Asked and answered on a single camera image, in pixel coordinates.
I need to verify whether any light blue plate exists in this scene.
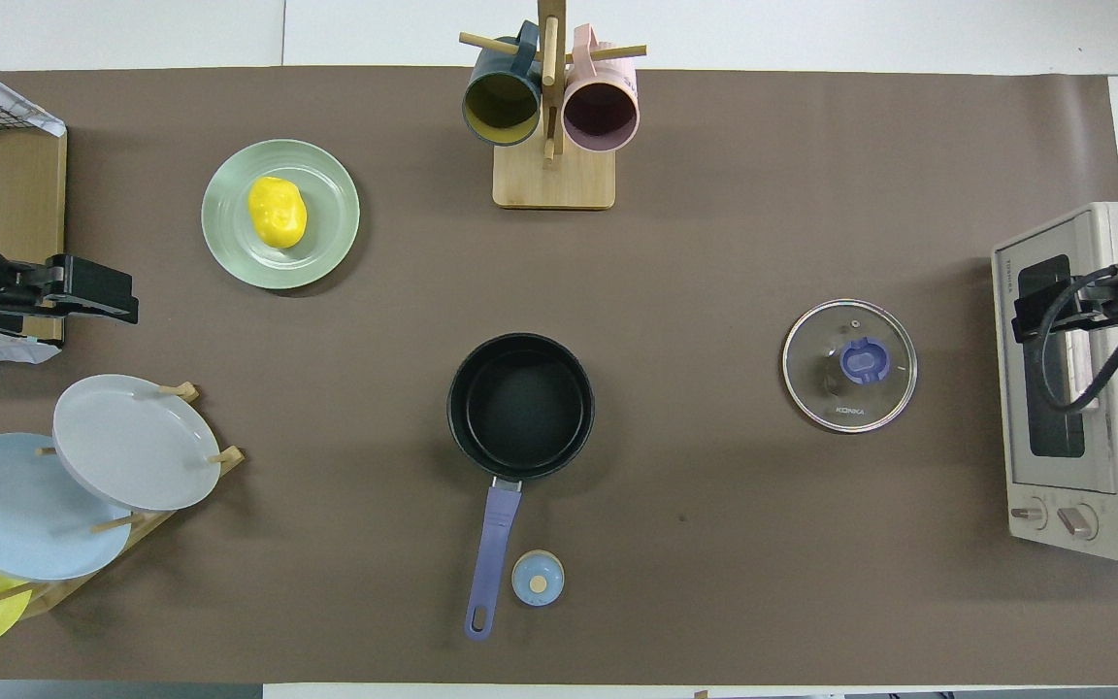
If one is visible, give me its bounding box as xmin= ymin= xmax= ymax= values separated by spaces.
xmin=0 ymin=432 xmax=133 ymax=583

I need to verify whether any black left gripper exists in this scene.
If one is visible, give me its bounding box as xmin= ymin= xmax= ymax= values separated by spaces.
xmin=0 ymin=254 xmax=141 ymax=326

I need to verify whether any yellow potato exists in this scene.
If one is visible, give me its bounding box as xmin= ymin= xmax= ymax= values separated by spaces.
xmin=247 ymin=176 xmax=309 ymax=250

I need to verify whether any grey plate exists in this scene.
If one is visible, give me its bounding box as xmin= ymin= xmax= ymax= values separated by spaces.
xmin=52 ymin=374 xmax=223 ymax=513

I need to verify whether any wooden shelf with wire mesh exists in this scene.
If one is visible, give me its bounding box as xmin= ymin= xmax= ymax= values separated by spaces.
xmin=0 ymin=73 xmax=68 ymax=343

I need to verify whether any black pot purple handle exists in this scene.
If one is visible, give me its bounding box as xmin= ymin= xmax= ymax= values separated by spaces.
xmin=446 ymin=333 xmax=596 ymax=641

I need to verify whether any brown paper table mat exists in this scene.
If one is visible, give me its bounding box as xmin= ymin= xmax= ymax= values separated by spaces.
xmin=0 ymin=66 xmax=1118 ymax=685

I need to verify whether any glass lid purple knob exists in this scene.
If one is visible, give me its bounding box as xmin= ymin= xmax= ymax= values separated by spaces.
xmin=781 ymin=298 xmax=918 ymax=434

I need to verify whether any wooden mug tree stand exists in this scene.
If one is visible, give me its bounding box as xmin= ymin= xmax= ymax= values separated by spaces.
xmin=459 ymin=0 xmax=647 ymax=211

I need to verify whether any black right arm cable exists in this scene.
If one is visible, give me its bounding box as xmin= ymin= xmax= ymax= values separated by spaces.
xmin=1033 ymin=267 xmax=1118 ymax=414

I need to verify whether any wooden plate rack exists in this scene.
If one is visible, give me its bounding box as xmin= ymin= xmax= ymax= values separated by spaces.
xmin=0 ymin=382 xmax=247 ymax=620

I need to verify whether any pink mug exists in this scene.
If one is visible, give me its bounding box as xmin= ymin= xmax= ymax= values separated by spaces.
xmin=562 ymin=24 xmax=640 ymax=153

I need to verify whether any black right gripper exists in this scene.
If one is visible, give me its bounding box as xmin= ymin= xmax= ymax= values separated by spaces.
xmin=1010 ymin=268 xmax=1118 ymax=344

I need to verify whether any light green plate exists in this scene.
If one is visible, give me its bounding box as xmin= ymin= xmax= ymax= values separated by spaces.
xmin=201 ymin=139 xmax=361 ymax=290

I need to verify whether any dark blue mug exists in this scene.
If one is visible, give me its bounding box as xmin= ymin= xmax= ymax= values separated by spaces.
xmin=462 ymin=21 xmax=543 ymax=148

